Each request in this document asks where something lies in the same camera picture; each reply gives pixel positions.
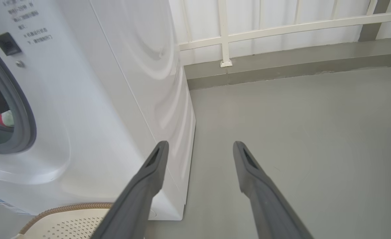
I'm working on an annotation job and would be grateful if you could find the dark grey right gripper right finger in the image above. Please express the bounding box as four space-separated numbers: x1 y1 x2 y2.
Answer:
233 141 314 239

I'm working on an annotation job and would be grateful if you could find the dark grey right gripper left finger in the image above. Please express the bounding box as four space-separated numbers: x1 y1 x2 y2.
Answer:
90 140 169 239

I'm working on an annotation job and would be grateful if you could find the cream perforated laundry basket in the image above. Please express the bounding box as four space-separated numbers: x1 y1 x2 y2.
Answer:
11 202 158 239

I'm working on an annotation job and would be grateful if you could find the white front-load washing machine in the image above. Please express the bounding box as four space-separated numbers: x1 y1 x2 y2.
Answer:
0 0 196 221

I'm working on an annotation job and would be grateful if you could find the grey rubber door gasket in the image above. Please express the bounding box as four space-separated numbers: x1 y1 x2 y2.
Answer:
0 37 37 155

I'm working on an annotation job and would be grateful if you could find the blue energy label sticker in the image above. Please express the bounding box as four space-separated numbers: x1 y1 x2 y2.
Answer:
0 198 33 216

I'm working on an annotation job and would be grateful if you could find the white metal railing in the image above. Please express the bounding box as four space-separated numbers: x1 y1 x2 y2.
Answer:
177 0 391 68

